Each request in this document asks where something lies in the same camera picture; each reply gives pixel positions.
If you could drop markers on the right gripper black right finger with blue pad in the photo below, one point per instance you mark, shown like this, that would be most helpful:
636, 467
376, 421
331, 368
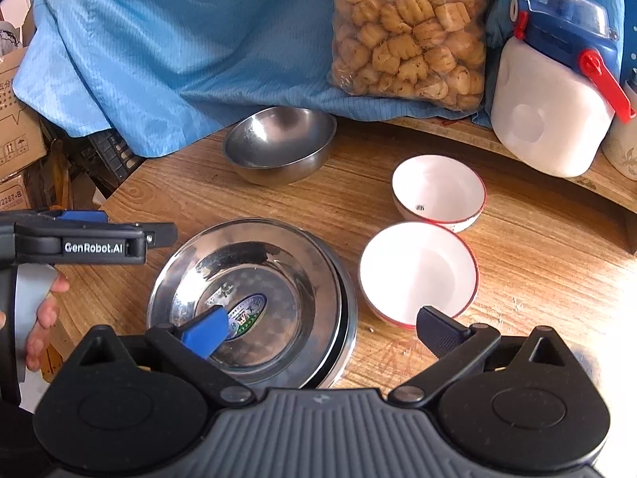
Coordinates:
460, 351

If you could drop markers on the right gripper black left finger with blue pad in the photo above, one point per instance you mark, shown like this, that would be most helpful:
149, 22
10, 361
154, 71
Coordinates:
187, 348

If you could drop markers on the white bowl red rim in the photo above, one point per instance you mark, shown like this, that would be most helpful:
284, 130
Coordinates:
438, 190
414, 264

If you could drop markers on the shiny steel plate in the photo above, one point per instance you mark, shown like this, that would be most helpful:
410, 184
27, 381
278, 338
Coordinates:
280, 291

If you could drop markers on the steel mixing bowl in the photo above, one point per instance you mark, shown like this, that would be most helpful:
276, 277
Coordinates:
280, 145

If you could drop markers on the person's left hand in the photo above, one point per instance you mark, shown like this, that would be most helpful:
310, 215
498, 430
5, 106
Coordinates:
42, 318

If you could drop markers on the cardboard box lower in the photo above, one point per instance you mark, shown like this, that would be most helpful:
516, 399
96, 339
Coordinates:
14, 194

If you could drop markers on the cardboard box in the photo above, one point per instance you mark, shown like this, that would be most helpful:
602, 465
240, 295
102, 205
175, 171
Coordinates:
21, 139
14, 194

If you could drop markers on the cardboard box upper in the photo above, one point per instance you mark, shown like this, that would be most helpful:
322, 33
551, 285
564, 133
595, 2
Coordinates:
21, 139

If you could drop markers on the black keyboard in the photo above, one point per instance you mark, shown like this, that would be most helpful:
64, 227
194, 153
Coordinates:
115, 153

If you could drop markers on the wooden shelf riser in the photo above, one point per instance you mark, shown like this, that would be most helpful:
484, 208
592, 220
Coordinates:
601, 177

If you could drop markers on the blue cloth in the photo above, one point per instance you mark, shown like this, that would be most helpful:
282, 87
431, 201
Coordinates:
165, 73

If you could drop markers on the white floral ceramic cup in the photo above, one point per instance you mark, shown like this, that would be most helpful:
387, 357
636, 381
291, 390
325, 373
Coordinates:
620, 147

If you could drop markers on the white jug blue lid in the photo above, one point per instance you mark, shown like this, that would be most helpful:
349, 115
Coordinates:
557, 84

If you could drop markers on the bag of biscuits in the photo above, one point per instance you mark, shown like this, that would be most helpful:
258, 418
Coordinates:
429, 50

